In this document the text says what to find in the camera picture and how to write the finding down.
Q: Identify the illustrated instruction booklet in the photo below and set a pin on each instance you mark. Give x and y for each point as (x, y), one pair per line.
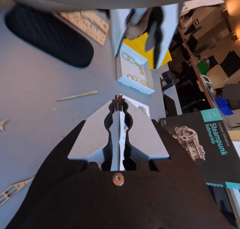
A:
(138, 106)

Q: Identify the round wooden wheel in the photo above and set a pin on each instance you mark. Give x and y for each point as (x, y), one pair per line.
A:
(118, 103)

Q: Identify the black wrist rest pad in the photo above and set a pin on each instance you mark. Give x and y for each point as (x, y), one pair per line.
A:
(46, 36)

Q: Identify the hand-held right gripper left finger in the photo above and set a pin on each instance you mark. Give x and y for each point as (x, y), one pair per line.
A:
(90, 139)

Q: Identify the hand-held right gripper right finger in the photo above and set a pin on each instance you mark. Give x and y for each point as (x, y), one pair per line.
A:
(148, 139)

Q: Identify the thin wooden stick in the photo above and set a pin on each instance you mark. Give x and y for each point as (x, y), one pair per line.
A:
(76, 96)

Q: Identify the white cardboard tray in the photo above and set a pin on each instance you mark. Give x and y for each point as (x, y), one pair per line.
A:
(129, 68)

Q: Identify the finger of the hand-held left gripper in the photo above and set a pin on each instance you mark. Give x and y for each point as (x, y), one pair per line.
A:
(168, 26)
(118, 26)

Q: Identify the yellow plastic bin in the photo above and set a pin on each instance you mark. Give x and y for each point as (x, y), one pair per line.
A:
(138, 45)

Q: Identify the plywood parts sheet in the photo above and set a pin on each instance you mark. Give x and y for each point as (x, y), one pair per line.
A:
(84, 24)

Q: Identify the group of yellow rubber bands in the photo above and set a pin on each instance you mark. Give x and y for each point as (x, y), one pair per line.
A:
(129, 58)

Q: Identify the slotted wooden offcut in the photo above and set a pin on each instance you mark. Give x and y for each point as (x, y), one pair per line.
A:
(22, 184)

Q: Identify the green box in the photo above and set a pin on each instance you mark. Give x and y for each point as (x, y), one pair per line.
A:
(202, 67)

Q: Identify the blue plastic bin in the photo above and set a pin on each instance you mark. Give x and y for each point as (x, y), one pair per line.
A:
(223, 105)

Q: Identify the black model kit box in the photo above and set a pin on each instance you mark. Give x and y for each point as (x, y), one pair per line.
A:
(210, 157)

